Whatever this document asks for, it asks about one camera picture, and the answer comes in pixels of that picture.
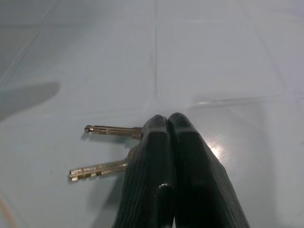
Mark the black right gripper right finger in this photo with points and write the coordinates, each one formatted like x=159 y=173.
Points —
x=202 y=185

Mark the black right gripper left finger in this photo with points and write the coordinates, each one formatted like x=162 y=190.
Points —
x=147 y=180

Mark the brass-toned toothed key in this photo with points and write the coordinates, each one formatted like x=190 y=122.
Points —
x=99 y=169

